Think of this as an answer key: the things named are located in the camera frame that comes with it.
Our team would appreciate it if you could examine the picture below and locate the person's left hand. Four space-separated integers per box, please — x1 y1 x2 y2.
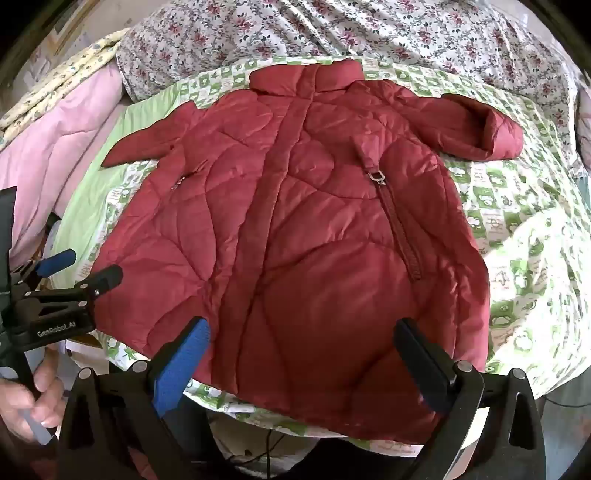
0 348 70 445

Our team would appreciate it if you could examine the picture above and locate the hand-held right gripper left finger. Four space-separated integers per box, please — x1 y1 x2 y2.
58 316 219 480

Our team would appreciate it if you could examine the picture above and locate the black cable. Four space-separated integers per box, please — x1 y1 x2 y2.
545 392 591 409
228 427 288 478

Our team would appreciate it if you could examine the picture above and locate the yellow floral blanket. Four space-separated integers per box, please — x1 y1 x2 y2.
0 28 133 140

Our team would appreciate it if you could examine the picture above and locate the red floral quilt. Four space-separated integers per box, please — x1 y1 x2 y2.
115 0 583 177

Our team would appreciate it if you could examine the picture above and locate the green checkered bed sheet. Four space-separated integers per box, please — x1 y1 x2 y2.
55 55 591 455

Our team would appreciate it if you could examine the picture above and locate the pink blanket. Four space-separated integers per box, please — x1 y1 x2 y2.
0 62 126 274

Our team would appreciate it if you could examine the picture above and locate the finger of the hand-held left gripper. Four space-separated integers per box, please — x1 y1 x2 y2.
28 264 124 319
11 249 78 289

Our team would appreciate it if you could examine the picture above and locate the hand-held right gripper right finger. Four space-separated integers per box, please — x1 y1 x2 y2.
392 318 548 480

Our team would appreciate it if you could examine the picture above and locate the red quilted jacket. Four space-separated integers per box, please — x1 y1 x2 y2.
95 59 525 446

